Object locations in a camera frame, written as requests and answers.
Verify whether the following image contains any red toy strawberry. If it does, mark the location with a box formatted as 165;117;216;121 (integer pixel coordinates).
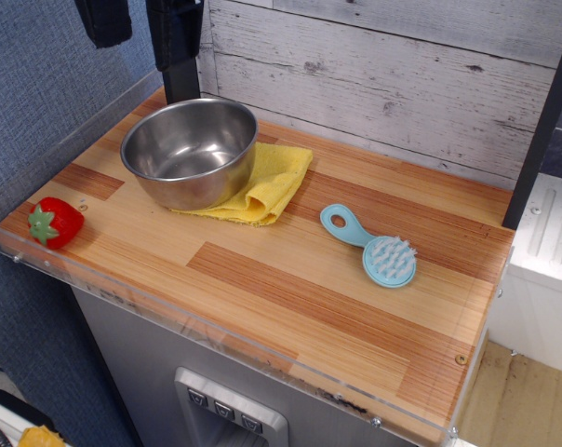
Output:
28;196;85;250

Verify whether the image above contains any yellow object bottom corner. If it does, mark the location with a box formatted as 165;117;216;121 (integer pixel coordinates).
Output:
18;426;66;447

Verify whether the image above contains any black frame post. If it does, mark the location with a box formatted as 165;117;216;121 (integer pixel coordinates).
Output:
502;53;562;230
162;59;201;104

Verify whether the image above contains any light blue scrub brush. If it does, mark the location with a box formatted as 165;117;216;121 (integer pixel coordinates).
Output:
320;204;417;289

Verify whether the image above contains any silver toy fridge cabinet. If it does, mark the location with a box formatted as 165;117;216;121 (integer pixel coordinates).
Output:
74;290;408;446

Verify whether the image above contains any yellow folded cloth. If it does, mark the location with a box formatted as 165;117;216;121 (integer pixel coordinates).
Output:
185;142;314;227

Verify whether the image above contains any grey dispenser button panel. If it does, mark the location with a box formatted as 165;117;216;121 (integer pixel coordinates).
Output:
174;367;289;446

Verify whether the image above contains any black right frame post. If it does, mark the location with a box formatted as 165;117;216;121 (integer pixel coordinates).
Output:
502;53;562;230

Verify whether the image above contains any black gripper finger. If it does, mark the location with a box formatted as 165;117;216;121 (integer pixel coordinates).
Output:
146;0;204;72
74;0;132;48

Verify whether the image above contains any white toy sink counter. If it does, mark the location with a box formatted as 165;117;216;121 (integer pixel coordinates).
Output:
488;174;562;371

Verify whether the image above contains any black left frame post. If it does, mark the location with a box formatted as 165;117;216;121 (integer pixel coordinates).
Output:
162;59;201;104

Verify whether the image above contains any stainless steel bowl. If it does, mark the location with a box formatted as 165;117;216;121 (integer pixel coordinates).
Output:
120;99;259;210

